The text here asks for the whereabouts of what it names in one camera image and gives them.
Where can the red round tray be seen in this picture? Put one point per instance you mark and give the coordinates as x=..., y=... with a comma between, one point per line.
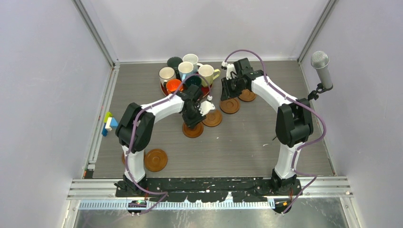
x=206, y=89

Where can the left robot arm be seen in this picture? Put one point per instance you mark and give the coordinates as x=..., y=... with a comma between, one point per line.
x=135, y=128

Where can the orange black mug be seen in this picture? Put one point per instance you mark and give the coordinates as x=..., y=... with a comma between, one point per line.
x=172, y=85

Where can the wooden coaster two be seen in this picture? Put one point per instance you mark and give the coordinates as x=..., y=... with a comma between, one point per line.
x=213, y=118

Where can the wooden coaster three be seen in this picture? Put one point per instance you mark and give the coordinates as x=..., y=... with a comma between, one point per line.
x=194, y=132

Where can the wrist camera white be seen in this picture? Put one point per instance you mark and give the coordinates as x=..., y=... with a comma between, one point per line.
x=206, y=106
x=229, y=69

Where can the silver white mug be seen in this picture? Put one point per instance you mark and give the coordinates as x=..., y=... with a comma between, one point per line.
x=166, y=74

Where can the black mug rear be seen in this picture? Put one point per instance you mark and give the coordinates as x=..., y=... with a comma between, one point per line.
x=174, y=62

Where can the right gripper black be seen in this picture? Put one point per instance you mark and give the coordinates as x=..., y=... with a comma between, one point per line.
x=227, y=93

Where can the silver microphone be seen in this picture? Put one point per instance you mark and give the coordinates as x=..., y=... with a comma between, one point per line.
x=320, y=61

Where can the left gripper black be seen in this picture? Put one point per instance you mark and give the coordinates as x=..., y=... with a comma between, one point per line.
x=190, y=123

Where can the wooden coaster six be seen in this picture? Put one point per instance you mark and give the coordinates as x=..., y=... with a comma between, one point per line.
x=247, y=96

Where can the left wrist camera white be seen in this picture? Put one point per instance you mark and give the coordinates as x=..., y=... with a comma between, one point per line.
x=206, y=106

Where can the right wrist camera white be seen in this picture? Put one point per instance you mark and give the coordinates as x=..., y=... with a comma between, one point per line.
x=229, y=69

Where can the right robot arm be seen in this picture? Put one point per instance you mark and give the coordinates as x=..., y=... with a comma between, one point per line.
x=293, y=123

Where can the white mug rear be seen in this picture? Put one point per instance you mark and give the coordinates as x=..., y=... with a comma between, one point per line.
x=192, y=58

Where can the colourful toy blocks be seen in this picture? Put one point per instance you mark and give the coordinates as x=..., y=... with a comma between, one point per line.
x=110, y=123

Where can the dark green mug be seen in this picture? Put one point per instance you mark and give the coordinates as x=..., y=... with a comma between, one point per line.
x=193, y=80

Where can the yellow cream mug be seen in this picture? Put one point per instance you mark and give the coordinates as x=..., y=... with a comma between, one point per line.
x=209, y=73

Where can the wooden coaster one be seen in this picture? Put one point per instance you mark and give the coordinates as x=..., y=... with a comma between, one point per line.
x=230, y=106

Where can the wooden coaster five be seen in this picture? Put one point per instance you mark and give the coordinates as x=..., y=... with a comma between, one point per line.
x=155, y=160

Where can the light blue mug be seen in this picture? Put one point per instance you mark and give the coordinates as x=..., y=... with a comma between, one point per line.
x=185, y=69

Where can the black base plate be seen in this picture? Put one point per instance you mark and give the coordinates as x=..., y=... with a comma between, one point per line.
x=243, y=189

